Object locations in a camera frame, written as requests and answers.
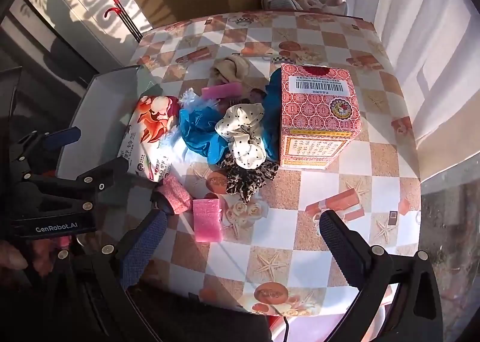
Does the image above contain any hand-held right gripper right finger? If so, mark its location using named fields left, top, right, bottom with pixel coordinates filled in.
left=318, top=209, right=445, bottom=342

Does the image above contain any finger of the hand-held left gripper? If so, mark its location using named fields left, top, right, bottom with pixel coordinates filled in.
left=9, top=126, right=82, bottom=168
left=20, top=156, right=130, bottom=213

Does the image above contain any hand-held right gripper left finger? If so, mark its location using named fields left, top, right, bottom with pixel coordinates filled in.
left=67, top=209, right=169, bottom=331

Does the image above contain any white cardboard box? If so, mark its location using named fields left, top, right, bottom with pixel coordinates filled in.
left=56, top=64, right=166, bottom=187

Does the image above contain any pink striped sock roll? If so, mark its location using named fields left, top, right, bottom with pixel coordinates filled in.
left=155, top=174, right=194, bottom=215

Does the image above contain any pink sponge block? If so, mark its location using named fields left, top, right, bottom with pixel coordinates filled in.
left=192, top=197, right=225, bottom=243

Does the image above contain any leopard print scrunchie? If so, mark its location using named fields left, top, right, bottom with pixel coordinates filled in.
left=219, top=154, right=279, bottom=204

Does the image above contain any bright blue knitted cloth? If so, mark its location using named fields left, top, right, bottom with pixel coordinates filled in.
left=178, top=104, right=231, bottom=164

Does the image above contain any light blue fluffy cloth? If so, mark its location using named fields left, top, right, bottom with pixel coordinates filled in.
left=159, top=88, right=220, bottom=148

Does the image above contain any white polka dot scrunchie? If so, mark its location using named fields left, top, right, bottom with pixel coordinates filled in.
left=214, top=103, right=268, bottom=170

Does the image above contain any teal knitted cloth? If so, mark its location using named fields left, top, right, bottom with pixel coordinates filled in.
left=210, top=68, right=283, bottom=163

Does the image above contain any beige knitted sock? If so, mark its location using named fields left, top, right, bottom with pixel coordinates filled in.
left=209, top=54, right=251, bottom=86

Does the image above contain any person's left hand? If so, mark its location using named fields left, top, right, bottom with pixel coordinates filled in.
left=0, top=237, right=72, bottom=279

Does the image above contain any floral printed tissue pack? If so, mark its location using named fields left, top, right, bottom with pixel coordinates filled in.
left=120, top=94, right=181, bottom=182

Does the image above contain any black pole with red hook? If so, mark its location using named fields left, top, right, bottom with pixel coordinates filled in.
left=105, top=7, right=140, bottom=43

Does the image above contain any red patterned carton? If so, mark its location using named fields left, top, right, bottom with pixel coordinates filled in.
left=278, top=62, right=362, bottom=171

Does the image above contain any black pole with red cap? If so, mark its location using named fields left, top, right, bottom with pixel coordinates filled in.
left=108, top=0, right=145, bottom=40

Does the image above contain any thin pink sponge strip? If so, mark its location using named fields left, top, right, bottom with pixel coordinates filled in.
left=201, top=82, right=243, bottom=100

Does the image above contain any table with checked tablecloth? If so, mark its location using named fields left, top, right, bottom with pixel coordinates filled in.
left=127, top=10, right=422, bottom=318

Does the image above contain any white curtain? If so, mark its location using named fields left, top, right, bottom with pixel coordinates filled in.
left=337, top=0, right=474, bottom=179

